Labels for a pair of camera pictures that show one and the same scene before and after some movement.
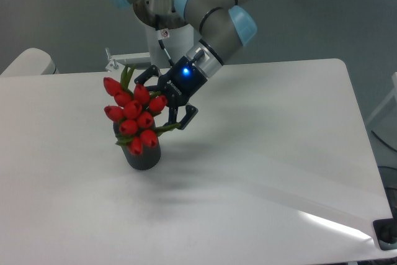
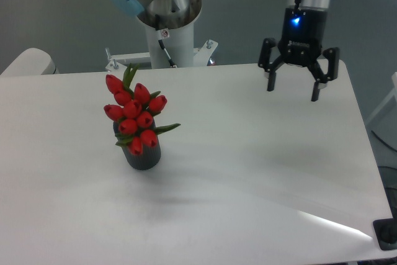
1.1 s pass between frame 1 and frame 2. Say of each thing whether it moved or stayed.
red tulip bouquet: stayed
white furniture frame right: stayed
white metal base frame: stayed
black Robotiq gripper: moved
